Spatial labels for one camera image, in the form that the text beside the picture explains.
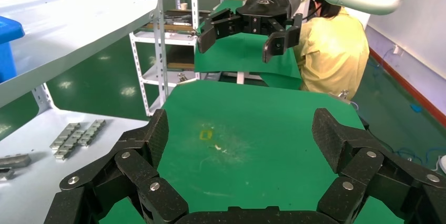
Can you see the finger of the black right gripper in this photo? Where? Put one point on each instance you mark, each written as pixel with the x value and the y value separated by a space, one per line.
pixel 209 36
pixel 282 41

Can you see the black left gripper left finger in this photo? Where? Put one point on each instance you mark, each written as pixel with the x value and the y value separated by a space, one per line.
pixel 136 166

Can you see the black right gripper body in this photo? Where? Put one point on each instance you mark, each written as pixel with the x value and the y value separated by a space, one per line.
pixel 271 3

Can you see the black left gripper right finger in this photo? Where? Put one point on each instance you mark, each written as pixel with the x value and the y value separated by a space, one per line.
pixel 348 145

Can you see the grey metal link part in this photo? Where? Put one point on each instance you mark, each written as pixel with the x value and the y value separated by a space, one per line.
pixel 91 132
pixel 64 136
pixel 69 144

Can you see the white slotted storage rack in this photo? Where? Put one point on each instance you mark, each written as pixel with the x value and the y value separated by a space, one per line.
pixel 181 38

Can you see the black tray of tools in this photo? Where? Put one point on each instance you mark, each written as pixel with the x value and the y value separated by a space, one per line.
pixel 181 18

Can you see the plain green table cloth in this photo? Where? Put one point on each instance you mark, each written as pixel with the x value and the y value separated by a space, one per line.
pixel 237 55

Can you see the flat wooden board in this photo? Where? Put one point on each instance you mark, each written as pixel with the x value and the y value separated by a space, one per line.
pixel 174 27

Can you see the small white cup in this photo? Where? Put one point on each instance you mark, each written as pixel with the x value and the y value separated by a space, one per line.
pixel 184 6

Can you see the metal table clamp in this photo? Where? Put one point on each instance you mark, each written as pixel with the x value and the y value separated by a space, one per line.
pixel 343 94
pixel 182 77

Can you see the person in yellow clothing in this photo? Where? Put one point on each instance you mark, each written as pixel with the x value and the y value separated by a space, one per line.
pixel 331 55

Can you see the small blue floor item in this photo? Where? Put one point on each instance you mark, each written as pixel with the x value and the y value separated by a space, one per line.
pixel 416 108

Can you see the green table cloth with mark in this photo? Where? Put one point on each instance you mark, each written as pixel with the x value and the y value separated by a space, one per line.
pixel 244 118

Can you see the white round floor object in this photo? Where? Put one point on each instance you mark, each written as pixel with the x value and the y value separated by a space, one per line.
pixel 443 165

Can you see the grey metal bar part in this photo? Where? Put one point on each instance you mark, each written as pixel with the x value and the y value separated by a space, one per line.
pixel 5 173
pixel 14 161

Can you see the white metal shelf rack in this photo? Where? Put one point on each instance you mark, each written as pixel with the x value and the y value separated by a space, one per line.
pixel 69 24

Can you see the blue plastic bin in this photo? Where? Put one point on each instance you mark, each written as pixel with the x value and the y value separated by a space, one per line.
pixel 8 55

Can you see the white table frame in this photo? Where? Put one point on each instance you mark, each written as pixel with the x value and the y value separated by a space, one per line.
pixel 240 78

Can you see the white wall outlet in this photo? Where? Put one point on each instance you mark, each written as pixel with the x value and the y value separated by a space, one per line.
pixel 398 49

